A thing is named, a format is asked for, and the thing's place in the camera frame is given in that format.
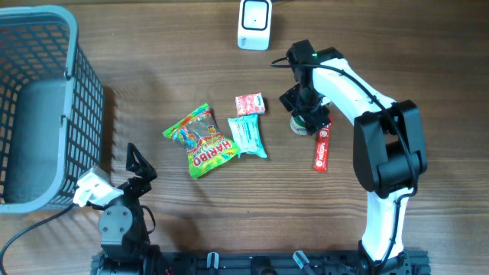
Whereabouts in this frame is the green lid jar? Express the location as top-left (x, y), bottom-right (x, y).
top-left (290, 117), bottom-right (308, 136)

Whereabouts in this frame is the red Nescafe stick sachet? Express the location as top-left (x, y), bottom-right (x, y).
top-left (313, 121), bottom-right (332, 172)

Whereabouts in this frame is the red white small packet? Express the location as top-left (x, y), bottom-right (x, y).
top-left (235, 92), bottom-right (266, 116)

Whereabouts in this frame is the mint toilet wipes pack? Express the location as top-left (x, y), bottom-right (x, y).
top-left (228, 114), bottom-right (267, 158)

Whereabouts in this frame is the colourful candy bag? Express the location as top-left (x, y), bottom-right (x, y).
top-left (163, 103), bottom-right (241, 178)

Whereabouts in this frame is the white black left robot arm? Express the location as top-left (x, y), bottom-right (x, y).
top-left (90, 143), bottom-right (173, 275)

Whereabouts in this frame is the white barcode scanner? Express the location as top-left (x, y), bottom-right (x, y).
top-left (237, 0), bottom-right (273, 51)

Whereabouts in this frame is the grey plastic mesh basket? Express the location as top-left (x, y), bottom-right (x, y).
top-left (1, 5), bottom-right (105, 214)

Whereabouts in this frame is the black aluminium mounting rail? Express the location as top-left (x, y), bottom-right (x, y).
top-left (90, 250), bottom-right (432, 275)

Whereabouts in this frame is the black camera cable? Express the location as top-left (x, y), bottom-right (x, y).
top-left (0, 202), bottom-right (77, 275)
top-left (270, 57), bottom-right (420, 268)

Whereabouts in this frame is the black left camera cable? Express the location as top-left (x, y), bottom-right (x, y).
top-left (0, 202), bottom-right (77, 275)

